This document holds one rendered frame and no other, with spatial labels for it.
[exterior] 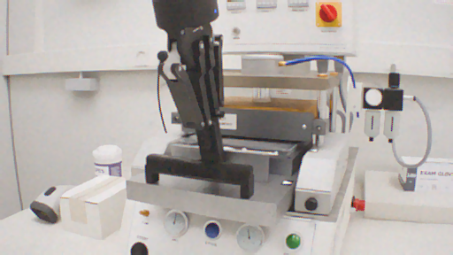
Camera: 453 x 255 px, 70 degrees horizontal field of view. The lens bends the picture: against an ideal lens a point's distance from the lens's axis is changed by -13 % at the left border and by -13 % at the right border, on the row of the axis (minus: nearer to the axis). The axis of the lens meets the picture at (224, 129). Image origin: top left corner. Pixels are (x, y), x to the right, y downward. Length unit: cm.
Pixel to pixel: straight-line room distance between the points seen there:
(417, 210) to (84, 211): 80
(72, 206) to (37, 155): 111
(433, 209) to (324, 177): 53
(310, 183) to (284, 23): 42
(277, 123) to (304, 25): 29
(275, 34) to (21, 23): 144
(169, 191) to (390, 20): 94
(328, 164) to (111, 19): 121
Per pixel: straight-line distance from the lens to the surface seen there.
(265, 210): 44
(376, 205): 97
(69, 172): 181
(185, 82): 41
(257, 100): 69
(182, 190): 48
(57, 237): 89
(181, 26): 41
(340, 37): 80
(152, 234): 60
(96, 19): 161
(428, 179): 108
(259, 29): 84
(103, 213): 84
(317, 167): 52
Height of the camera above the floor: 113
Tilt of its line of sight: 10 degrees down
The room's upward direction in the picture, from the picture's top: straight up
